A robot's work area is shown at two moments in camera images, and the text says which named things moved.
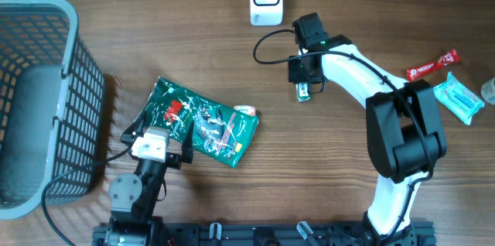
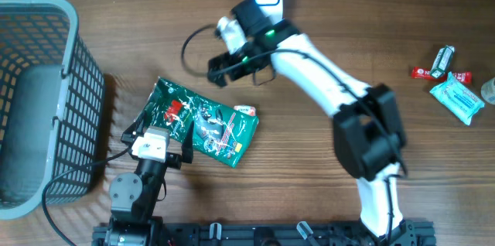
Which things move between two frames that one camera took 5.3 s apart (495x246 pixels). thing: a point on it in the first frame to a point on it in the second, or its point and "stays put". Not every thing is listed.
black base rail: (278, 234) stays put
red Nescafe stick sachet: (449, 57) to (421, 73)
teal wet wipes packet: (458, 99) stays put
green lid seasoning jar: (488, 91) stays put
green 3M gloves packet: (220, 131) stays put
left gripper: (174, 160) stays put
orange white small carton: (247, 109) stays put
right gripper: (294, 73) to (215, 61)
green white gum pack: (303, 92) to (442, 61)
